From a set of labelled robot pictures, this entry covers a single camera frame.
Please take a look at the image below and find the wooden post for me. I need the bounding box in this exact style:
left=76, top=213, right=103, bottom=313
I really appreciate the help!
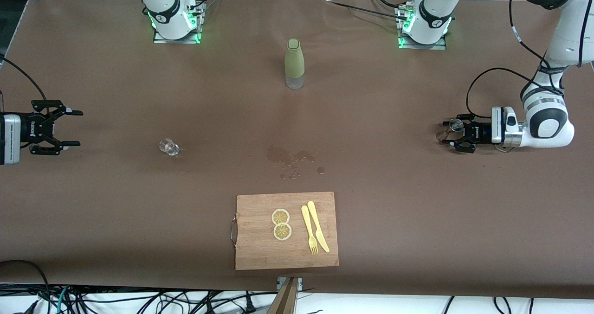
left=267, top=277, right=300, bottom=314

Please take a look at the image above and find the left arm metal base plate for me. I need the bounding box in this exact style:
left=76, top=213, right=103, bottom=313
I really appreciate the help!
left=397, top=6, right=447, bottom=51

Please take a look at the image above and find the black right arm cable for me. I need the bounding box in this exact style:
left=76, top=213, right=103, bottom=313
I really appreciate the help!
left=0, top=54, right=48, bottom=102

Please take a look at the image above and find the black looped floor cable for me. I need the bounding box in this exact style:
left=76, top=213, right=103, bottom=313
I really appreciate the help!
left=0, top=260, right=52, bottom=314

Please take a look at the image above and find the yellow plastic knife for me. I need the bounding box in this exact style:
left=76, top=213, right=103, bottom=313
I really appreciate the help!
left=307, top=201, right=330, bottom=253

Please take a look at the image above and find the small clear glass cup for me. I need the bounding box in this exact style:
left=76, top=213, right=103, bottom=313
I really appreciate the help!
left=159, top=138, right=181, bottom=156

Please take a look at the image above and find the black base power cable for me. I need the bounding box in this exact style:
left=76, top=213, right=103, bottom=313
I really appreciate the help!
left=320, top=0, right=410, bottom=21

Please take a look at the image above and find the brown table cover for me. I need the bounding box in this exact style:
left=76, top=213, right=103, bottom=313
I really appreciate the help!
left=0, top=0, right=594, bottom=301

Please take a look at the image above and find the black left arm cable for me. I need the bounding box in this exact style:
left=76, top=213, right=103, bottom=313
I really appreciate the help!
left=465, top=0, right=581, bottom=121

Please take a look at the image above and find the green sleeved glass bottle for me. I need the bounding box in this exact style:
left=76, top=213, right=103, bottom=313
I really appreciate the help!
left=284, top=38, right=305, bottom=90

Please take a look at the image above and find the yellow plastic fork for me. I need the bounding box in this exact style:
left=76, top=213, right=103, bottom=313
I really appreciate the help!
left=301, top=205, right=319, bottom=255

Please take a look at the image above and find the wooden cutting board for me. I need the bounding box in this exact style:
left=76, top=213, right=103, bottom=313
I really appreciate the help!
left=229, top=192, right=339, bottom=271

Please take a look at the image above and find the teal floor cable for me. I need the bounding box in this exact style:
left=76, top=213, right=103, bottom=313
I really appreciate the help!
left=55, top=286, right=71, bottom=314

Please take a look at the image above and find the steel jigger measuring cup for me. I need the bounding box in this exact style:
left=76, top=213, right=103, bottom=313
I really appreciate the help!
left=436, top=119, right=465, bottom=143

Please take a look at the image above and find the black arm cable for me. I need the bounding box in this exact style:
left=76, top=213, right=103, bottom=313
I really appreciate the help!
left=465, top=0, right=581, bottom=121
left=0, top=54, right=48, bottom=102

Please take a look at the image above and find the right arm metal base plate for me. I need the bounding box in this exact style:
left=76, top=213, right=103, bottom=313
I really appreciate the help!
left=152, top=1, right=203, bottom=45

